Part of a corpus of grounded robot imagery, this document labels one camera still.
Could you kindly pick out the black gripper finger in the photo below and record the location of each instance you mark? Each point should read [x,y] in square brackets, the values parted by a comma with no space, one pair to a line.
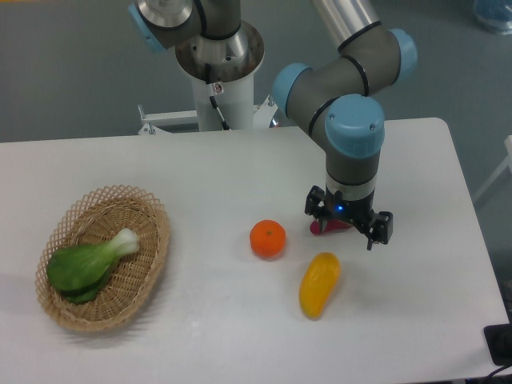
[315,206]
[380,229]

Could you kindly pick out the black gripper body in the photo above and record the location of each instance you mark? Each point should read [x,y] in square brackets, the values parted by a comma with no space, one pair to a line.
[358,213]

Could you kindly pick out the orange fruit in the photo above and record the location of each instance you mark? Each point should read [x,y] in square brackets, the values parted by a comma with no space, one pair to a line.
[267,239]

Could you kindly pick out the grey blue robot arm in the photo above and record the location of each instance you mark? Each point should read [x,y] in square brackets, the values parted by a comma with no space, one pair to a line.
[334,105]

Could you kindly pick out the purple sweet potato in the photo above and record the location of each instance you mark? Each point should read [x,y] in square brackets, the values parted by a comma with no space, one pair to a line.
[332,226]

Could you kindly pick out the yellow mango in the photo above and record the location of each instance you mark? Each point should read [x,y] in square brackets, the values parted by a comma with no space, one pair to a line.
[318,283]

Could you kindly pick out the black device at edge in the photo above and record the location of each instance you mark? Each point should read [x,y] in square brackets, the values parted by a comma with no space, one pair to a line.
[498,340]

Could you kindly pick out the woven wicker basket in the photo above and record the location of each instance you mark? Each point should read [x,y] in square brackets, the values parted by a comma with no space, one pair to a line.
[95,218]

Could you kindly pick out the blue bag in background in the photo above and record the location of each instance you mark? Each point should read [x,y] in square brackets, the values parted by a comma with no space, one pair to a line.
[495,15]

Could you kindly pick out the green bok choy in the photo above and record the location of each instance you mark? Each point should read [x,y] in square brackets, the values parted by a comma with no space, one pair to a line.
[79,272]

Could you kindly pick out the white furniture frame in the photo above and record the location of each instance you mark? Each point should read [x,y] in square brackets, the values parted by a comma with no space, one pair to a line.
[496,178]

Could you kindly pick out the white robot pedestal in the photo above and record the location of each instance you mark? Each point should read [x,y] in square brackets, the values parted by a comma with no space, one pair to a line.
[221,74]

